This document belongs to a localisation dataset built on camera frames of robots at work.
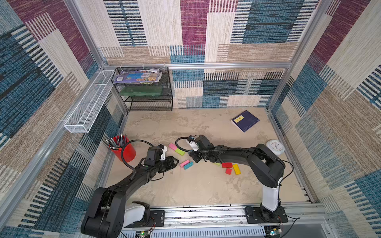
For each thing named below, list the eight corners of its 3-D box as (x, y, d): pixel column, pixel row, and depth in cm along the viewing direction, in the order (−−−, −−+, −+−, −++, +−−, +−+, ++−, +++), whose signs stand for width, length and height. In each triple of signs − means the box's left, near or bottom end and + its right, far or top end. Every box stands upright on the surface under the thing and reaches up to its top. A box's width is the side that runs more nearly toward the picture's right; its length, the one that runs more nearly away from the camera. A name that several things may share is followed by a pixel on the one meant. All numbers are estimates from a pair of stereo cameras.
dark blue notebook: (243, 132, 108) (244, 130, 107) (230, 120, 116) (230, 119, 114) (259, 121, 115) (260, 119, 113) (245, 111, 122) (246, 109, 120)
